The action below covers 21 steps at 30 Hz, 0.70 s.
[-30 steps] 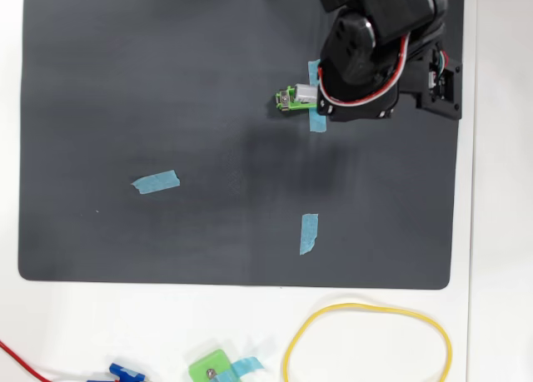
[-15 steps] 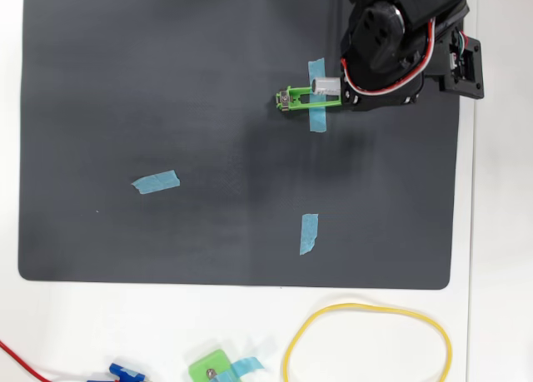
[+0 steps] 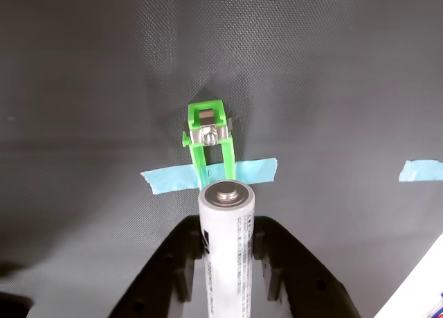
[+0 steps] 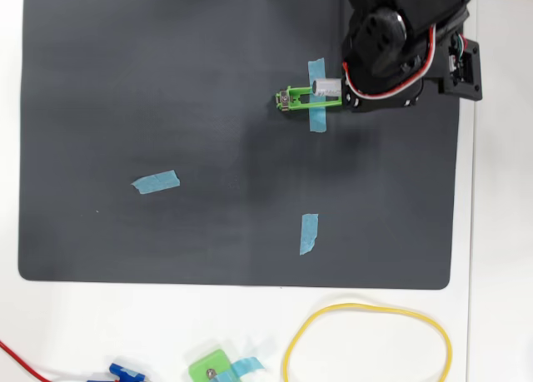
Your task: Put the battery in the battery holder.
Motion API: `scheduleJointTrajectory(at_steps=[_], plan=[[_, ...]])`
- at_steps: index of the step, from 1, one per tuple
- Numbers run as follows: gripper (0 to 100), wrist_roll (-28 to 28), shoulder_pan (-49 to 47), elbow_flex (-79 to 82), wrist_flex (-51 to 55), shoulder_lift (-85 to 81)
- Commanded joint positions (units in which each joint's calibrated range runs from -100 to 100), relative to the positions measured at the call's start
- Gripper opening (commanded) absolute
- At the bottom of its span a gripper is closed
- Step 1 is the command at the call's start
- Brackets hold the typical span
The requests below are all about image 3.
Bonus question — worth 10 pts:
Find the white AA battery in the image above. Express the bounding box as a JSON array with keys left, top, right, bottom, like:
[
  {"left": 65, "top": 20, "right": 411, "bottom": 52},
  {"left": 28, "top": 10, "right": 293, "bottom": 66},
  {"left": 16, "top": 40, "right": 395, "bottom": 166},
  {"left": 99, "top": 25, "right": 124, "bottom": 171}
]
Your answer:
[{"left": 197, "top": 179, "right": 257, "bottom": 318}]

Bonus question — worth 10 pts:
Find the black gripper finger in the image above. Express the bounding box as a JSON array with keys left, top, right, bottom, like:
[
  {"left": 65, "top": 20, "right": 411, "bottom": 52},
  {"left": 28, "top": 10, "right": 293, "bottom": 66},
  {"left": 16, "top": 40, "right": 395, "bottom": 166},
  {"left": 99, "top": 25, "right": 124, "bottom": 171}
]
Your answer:
[
  {"left": 253, "top": 215, "right": 361, "bottom": 318},
  {"left": 109, "top": 216, "right": 206, "bottom": 318}
]

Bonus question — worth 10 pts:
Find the green plastic battery holder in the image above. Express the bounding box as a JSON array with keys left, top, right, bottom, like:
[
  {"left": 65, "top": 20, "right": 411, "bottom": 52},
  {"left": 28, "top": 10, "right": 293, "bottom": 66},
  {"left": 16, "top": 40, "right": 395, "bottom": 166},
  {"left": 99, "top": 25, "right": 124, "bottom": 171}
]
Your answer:
[{"left": 182, "top": 99, "right": 238, "bottom": 191}]

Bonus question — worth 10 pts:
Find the dark grey textured mat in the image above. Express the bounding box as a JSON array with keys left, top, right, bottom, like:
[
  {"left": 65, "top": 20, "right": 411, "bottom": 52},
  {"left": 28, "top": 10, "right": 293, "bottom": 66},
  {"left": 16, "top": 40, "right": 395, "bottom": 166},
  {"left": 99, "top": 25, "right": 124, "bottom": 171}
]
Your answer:
[{"left": 0, "top": 0, "right": 443, "bottom": 318}]

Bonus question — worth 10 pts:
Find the long blue masking tape strip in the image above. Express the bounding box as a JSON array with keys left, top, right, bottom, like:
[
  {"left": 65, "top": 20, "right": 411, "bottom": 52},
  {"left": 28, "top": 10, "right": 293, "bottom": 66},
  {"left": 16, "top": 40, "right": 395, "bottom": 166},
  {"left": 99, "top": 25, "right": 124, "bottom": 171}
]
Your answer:
[{"left": 140, "top": 157, "right": 279, "bottom": 195}]

